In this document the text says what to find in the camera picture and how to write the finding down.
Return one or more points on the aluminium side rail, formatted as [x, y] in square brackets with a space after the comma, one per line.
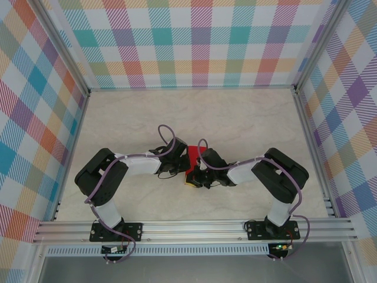
[76, 141]
[312, 147]

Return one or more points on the small circuit board green light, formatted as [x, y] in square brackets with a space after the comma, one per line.
[281, 247]

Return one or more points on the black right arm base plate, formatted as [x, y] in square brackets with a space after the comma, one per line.
[256, 230]

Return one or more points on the small black circuit board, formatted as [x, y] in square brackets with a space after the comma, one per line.
[113, 250]

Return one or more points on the wide aluminium mounting rail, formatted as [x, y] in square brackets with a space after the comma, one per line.
[191, 231]

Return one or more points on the thin aluminium back rail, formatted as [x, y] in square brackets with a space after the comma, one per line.
[191, 88]

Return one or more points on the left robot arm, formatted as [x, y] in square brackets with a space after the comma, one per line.
[138, 166]

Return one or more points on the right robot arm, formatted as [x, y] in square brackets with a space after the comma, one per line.
[241, 174]

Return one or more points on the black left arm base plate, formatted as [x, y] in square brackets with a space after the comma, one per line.
[135, 231]

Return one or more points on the grey metal panel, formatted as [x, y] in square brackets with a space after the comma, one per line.
[191, 271]

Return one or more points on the aluminium frame leg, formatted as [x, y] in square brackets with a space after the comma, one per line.
[352, 262]
[35, 265]

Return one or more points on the red paper sheet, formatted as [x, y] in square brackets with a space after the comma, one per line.
[194, 156]

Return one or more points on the aluminium frame post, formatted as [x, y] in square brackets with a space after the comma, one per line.
[63, 50]
[319, 44]

